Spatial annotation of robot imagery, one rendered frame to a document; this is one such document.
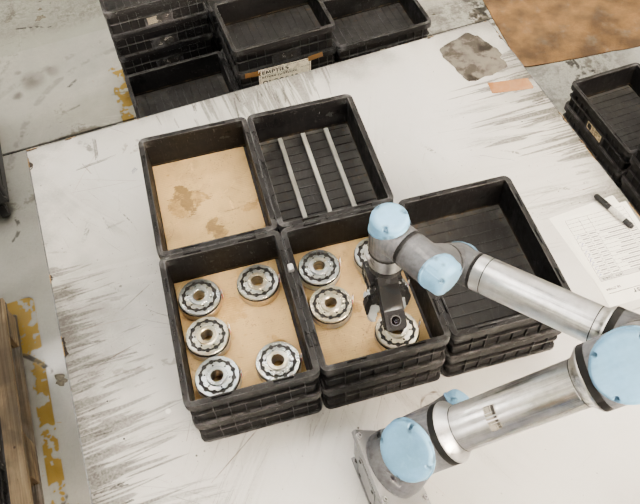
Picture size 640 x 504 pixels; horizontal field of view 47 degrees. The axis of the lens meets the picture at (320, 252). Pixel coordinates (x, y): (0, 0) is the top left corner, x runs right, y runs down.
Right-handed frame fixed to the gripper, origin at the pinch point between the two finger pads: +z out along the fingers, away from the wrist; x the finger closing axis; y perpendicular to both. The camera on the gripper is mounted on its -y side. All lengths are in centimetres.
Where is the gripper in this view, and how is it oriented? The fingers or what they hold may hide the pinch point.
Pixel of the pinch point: (385, 317)
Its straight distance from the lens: 165.7
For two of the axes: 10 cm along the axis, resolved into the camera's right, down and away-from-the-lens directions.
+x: -9.7, 2.3, -1.1
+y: -2.6, -7.9, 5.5
